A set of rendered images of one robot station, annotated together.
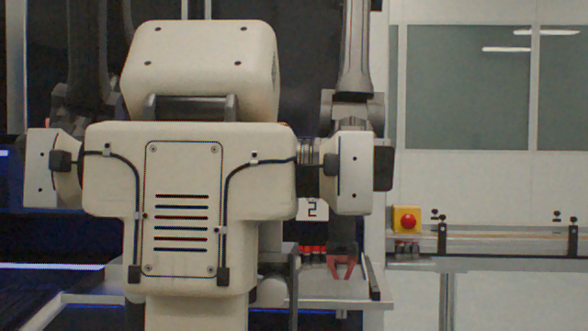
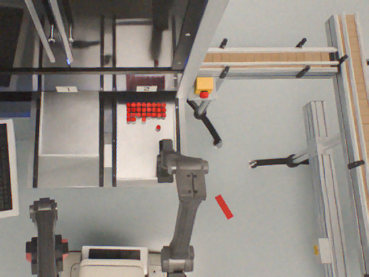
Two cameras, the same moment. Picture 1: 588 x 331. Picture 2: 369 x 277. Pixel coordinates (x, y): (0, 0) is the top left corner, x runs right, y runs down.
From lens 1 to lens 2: 1.89 m
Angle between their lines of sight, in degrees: 72
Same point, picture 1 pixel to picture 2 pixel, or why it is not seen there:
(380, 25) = (207, 35)
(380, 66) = (202, 49)
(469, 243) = (240, 73)
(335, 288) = not seen: hidden behind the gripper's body
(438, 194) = not seen: outside the picture
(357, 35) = (184, 239)
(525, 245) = (273, 73)
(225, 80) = not seen: outside the picture
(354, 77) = (180, 254)
